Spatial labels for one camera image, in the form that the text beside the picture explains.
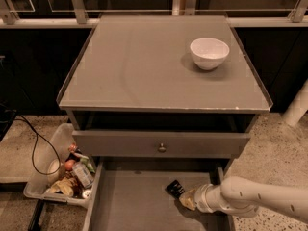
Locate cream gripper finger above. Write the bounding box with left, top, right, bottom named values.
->
left=179, top=196, right=196, bottom=211

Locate black rxbar chocolate wrapper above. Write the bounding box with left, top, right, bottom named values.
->
left=166, top=180, right=185, bottom=199

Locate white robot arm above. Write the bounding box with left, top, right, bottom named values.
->
left=179, top=176, right=308, bottom=223

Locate grey open middle drawer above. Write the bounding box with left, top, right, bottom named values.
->
left=82, top=158, right=235, bottom=231

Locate grey top drawer with knob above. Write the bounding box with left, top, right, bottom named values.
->
left=72, top=130, right=250, bottom=158

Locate grey drawer cabinet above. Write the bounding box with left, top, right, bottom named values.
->
left=58, top=15, right=272, bottom=167

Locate plastic bottle in bin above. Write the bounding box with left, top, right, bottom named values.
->
left=72, top=162, right=93, bottom=189

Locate green packet in bin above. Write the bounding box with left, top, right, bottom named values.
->
left=80, top=158, right=95, bottom=173

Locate yellow snack bag in bin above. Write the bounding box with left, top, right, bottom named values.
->
left=46, top=177, right=78, bottom=197

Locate orange fruit in bin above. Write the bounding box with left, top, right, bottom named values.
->
left=64, top=160, right=76, bottom=171

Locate white cup in bin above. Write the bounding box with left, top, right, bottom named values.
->
left=47, top=160, right=62, bottom=185

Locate clear plastic storage bin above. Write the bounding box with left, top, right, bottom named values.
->
left=23, top=123, right=100, bottom=209

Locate white ceramic bowl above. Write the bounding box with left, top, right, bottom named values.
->
left=190, top=38, right=230, bottom=70

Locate white post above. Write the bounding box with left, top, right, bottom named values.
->
left=283, top=80, right=308, bottom=126

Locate black cable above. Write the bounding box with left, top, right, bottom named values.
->
left=0, top=101, right=62, bottom=176

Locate metal railing frame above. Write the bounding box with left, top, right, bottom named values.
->
left=0, top=0, right=308, bottom=28

